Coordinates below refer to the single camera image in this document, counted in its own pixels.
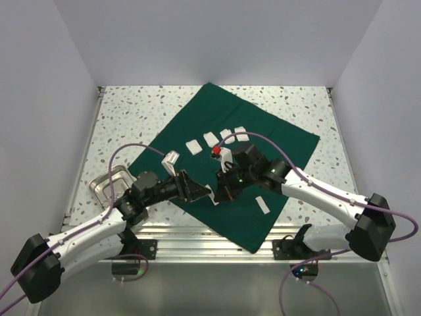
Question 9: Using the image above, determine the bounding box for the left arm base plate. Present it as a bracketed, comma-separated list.
[119, 239, 158, 260]

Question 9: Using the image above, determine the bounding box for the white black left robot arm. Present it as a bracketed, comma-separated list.
[11, 171, 211, 303]

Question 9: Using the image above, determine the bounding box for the white strip packet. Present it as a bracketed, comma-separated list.
[255, 196, 270, 215]
[205, 184, 219, 206]

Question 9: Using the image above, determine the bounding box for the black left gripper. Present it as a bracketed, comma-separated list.
[143, 169, 211, 207]

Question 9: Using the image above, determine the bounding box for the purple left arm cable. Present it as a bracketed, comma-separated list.
[0, 143, 168, 316]

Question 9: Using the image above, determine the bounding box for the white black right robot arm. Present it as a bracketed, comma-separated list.
[211, 142, 396, 262]

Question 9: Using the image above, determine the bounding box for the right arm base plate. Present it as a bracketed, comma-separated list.
[272, 239, 332, 261]

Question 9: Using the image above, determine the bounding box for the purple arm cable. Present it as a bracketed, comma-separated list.
[216, 132, 418, 316]
[0, 143, 168, 316]

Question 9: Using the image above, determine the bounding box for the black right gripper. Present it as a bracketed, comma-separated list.
[214, 163, 257, 202]

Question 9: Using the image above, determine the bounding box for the green surgical cloth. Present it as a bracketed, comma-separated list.
[150, 83, 320, 253]

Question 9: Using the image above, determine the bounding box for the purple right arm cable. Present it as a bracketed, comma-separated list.
[216, 132, 418, 316]

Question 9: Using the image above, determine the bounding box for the white gauze pad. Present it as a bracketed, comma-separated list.
[234, 126, 249, 142]
[186, 140, 202, 155]
[203, 132, 219, 147]
[220, 129, 235, 144]

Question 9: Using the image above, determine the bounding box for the stainless steel tray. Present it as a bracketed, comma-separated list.
[88, 165, 134, 211]

